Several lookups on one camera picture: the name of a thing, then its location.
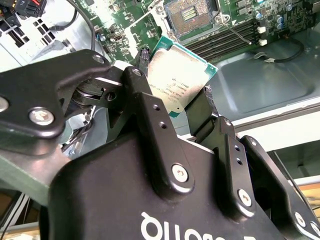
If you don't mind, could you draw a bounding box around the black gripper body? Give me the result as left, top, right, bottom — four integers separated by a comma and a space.
37, 132, 283, 240

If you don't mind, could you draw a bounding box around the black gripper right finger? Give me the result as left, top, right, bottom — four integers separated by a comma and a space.
184, 84, 320, 240

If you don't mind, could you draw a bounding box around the thin metal locking lever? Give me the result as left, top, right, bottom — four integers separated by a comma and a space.
223, 22, 253, 46

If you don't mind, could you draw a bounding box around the green silver CPU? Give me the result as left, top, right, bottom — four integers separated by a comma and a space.
146, 34, 220, 118

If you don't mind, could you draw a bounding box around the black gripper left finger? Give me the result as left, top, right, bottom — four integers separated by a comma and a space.
0, 48, 197, 197

